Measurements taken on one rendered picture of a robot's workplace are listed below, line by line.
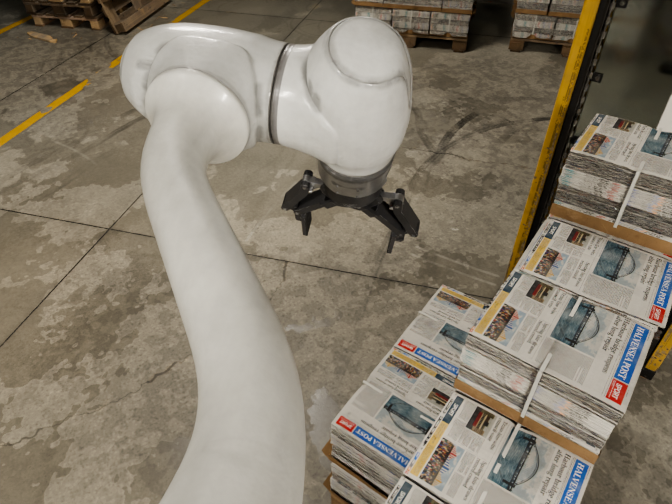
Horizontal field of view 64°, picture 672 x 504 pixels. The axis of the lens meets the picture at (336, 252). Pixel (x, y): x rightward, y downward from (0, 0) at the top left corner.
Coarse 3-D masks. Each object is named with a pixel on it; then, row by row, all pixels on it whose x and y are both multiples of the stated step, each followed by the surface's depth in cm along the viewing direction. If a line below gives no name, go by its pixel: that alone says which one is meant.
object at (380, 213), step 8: (360, 208) 71; (368, 208) 72; (376, 208) 73; (384, 208) 74; (376, 216) 73; (384, 216) 74; (392, 216) 76; (384, 224) 76; (392, 224) 76; (400, 224) 77; (400, 232) 77; (400, 240) 78
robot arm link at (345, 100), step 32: (352, 32) 46; (384, 32) 47; (288, 64) 50; (320, 64) 46; (352, 64) 45; (384, 64) 46; (288, 96) 50; (320, 96) 48; (352, 96) 46; (384, 96) 47; (288, 128) 52; (320, 128) 50; (352, 128) 49; (384, 128) 50; (320, 160) 57; (352, 160) 54; (384, 160) 56
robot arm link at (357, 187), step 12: (324, 168) 60; (384, 168) 60; (324, 180) 63; (336, 180) 61; (348, 180) 59; (360, 180) 59; (372, 180) 60; (384, 180) 63; (336, 192) 63; (348, 192) 63; (360, 192) 62; (372, 192) 63
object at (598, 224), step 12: (552, 204) 164; (564, 216) 164; (576, 216) 162; (588, 216) 160; (600, 228) 160; (612, 228) 157; (624, 228) 155; (636, 240) 155; (648, 240) 153; (660, 240) 151
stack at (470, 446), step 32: (448, 416) 140; (480, 416) 140; (448, 448) 134; (480, 448) 134; (512, 448) 134; (544, 448) 134; (416, 480) 128; (448, 480) 128; (480, 480) 128; (512, 480) 128; (544, 480) 127; (576, 480) 127
